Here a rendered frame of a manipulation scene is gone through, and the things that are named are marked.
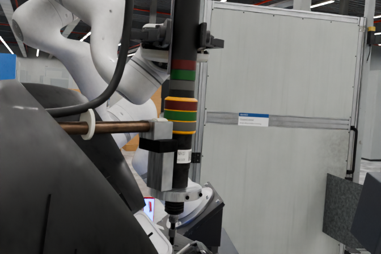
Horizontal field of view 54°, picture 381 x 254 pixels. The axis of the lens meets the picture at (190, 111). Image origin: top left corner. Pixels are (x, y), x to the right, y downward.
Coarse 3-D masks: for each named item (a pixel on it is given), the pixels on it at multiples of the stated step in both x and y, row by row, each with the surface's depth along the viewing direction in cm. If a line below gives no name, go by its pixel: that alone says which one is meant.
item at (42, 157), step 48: (0, 96) 16; (0, 144) 15; (48, 144) 18; (0, 192) 14; (48, 192) 17; (96, 192) 21; (0, 240) 14; (48, 240) 16; (96, 240) 20; (144, 240) 27
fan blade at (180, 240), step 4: (164, 228) 74; (164, 232) 70; (168, 236) 67; (176, 236) 69; (180, 236) 72; (184, 236) 75; (168, 240) 64; (176, 240) 65; (180, 240) 67; (184, 240) 69; (188, 240) 70; (192, 240) 74; (176, 244) 62; (180, 244) 63; (184, 244) 64; (176, 248) 60; (180, 248) 61; (176, 252) 58
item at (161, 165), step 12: (144, 120) 46; (156, 132) 44; (168, 132) 46; (144, 144) 46; (156, 144) 45; (168, 144) 45; (156, 156) 46; (168, 156) 46; (156, 168) 46; (168, 168) 46; (156, 180) 46; (168, 180) 46; (156, 192) 47; (168, 192) 46; (180, 192) 46; (192, 192) 47
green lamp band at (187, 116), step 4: (164, 112) 48; (168, 112) 47; (172, 112) 47; (176, 112) 47; (180, 112) 47; (184, 112) 47; (188, 112) 47; (192, 112) 48; (196, 112) 48; (164, 116) 48; (168, 116) 47; (172, 116) 47; (176, 116) 47; (180, 116) 47; (184, 116) 47; (188, 116) 47; (192, 116) 48; (196, 116) 48; (176, 120) 47; (180, 120) 47; (184, 120) 47; (188, 120) 47; (192, 120) 48; (196, 120) 49
